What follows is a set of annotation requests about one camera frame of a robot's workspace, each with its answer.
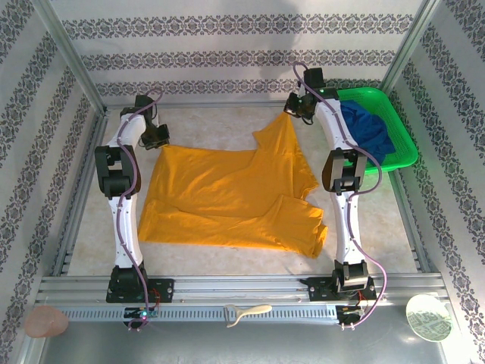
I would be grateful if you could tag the blue t-shirt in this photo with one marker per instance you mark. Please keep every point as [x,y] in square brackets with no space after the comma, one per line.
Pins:
[373,132]

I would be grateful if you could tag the yellow t-shirt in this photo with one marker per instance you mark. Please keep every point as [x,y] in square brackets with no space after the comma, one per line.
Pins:
[227,182]

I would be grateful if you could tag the aluminium side rail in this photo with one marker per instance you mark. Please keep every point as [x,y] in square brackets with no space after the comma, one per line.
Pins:
[99,127]
[397,184]

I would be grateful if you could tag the green plastic basket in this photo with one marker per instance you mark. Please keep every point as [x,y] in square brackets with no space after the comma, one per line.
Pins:
[401,125]

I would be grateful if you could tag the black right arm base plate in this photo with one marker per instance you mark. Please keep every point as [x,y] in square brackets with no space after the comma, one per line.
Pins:
[318,290]

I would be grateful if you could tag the aluminium mounting rail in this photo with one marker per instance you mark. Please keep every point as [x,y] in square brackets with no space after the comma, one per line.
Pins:
[246,286]

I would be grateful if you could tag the aluminium frame post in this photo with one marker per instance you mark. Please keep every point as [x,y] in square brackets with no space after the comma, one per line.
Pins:
[68,57]
[409,41]

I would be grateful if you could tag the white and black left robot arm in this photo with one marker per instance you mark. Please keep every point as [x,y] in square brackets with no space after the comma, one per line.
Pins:
[127,227]

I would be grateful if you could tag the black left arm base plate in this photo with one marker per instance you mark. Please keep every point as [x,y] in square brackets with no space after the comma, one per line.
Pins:
[164,290]

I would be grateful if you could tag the round green patterned disc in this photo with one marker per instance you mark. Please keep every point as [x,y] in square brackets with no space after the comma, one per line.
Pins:
[428,318]

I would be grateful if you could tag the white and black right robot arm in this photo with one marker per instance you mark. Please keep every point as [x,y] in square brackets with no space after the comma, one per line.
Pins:
[346,227]

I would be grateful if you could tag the aluminium back rail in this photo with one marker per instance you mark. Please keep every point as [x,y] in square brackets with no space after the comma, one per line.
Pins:
[227,105]

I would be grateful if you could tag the pink round disc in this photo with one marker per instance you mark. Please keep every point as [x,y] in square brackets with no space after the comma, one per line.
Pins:
[41,324]

